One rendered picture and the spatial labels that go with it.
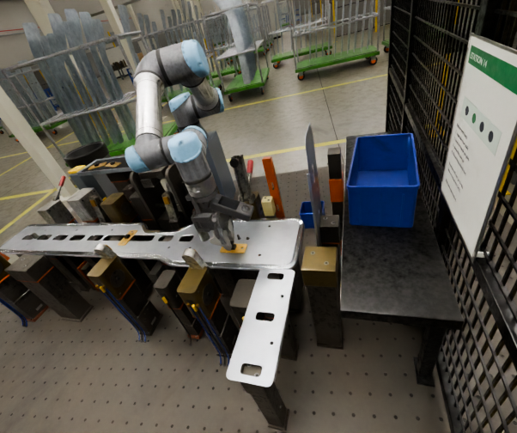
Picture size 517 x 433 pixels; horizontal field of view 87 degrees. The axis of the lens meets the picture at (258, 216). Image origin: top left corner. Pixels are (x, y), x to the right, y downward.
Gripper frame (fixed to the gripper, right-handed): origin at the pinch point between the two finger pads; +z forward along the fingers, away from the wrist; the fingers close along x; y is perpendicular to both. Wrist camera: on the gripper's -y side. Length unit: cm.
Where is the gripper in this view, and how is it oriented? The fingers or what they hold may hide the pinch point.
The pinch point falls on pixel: (232, 245)
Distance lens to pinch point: 84.8
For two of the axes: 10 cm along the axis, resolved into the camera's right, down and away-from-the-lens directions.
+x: -2.5, 6.3, -7.3
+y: -9.4, 0.2, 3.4
